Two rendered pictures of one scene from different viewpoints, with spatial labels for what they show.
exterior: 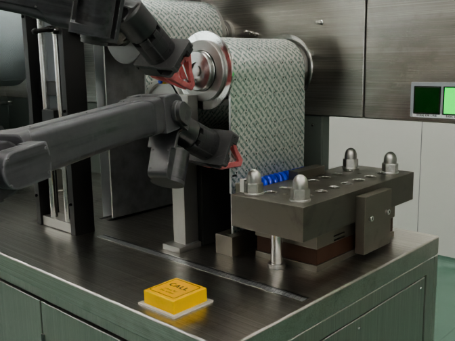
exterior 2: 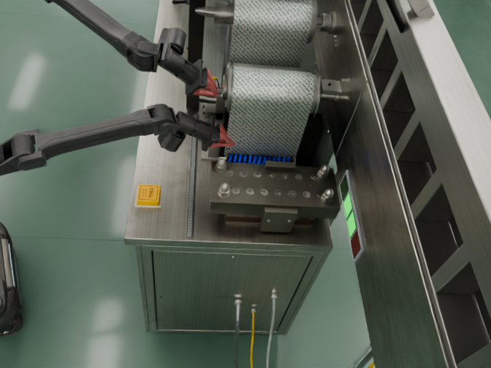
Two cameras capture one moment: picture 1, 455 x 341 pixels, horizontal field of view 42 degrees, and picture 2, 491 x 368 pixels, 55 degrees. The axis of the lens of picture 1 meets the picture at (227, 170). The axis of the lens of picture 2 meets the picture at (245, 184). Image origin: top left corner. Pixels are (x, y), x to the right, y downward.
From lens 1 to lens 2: 118 cm
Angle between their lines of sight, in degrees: 51
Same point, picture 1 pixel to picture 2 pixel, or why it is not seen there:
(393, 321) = (269, 262)
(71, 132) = (73, 142)
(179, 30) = (264, 31)
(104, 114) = (100, 132)
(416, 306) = (297, 263)
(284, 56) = (291, 98)
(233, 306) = (161, 217)
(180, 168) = (171, 145)
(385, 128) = not seen: outside the picture
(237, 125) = (234, 128)
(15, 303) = not seen: hidden behind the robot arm
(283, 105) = (281, 125)
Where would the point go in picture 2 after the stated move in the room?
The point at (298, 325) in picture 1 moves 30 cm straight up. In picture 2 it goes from (177, 244) to (178, 186)
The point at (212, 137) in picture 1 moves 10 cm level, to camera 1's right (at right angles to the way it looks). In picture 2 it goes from (202, 134) to (225, 154)
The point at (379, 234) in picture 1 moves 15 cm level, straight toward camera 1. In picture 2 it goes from (278, 227) to (237, 245)
